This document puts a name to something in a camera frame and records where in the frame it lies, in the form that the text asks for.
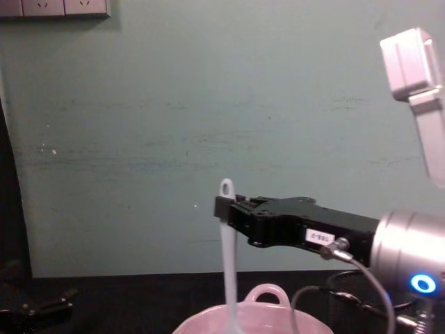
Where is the black table cloth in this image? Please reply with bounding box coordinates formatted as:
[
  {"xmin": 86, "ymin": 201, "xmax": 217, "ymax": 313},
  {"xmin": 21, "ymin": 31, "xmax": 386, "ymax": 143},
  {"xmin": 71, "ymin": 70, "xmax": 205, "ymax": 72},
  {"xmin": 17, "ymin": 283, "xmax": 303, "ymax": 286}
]
[{"xmin": 0, "ymin": 269, "xmax": 445, "ymax": 334}]

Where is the white wall socket panel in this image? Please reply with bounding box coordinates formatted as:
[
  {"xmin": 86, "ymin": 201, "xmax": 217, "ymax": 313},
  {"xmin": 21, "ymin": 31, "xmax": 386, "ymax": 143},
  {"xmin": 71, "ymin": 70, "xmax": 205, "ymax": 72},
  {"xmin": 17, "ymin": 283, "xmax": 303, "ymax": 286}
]
[{"xmin": 0, "ymin": 0, "xmax": 112, "ymax": 19}]

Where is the thin grey gripper cable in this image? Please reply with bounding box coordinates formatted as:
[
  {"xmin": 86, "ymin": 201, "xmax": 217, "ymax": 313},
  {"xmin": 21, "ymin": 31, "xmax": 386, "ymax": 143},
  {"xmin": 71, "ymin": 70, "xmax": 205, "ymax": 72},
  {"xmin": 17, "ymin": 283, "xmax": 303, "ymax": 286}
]
[{"xmin": 291, "ymin": 237, "xmax": 397, "ymax": 334}]

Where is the dark upright panel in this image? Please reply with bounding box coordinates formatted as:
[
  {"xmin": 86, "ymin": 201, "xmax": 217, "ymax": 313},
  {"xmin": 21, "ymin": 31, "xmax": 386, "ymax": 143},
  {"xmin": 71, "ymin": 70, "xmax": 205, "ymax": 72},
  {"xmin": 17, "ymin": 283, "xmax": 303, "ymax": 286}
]
[{"xmin": 0, "ymin": 93, "xmax": 33, "ymax": 279}]

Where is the pink pot with loop handle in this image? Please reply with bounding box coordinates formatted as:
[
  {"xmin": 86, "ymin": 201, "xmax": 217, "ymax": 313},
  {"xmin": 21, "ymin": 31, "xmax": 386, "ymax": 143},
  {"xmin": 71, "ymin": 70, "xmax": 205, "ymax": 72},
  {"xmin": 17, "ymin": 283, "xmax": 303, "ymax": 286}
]
[{"xmin": 172, "ymin": 283, "xmax": 335, "ymax": 334}]

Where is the white plastic spoon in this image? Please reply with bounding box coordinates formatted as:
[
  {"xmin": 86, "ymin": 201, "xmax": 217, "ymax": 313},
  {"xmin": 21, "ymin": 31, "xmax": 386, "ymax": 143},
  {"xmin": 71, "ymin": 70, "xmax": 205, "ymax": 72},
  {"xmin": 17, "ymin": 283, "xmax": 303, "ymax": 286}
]
[{"xmin": 218, "ymin": 177, "xmax": 241, "ymax": 334}]

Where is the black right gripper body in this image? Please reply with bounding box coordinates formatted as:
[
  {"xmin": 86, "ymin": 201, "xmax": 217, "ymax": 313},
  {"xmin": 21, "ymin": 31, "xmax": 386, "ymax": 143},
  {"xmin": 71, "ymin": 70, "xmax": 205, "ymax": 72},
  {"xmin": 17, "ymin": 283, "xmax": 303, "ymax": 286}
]
[{"xmin": 257, "ymin": 196, "xmax": 380, "ymax": 266}]

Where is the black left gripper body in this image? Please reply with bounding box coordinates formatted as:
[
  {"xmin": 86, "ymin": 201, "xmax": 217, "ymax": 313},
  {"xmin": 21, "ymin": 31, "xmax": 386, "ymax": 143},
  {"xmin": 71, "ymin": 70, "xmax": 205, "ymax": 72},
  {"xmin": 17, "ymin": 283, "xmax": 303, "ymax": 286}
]
[{"xmin": 0, "ymin": 299, "xmax": 47, "ymax": 334}]

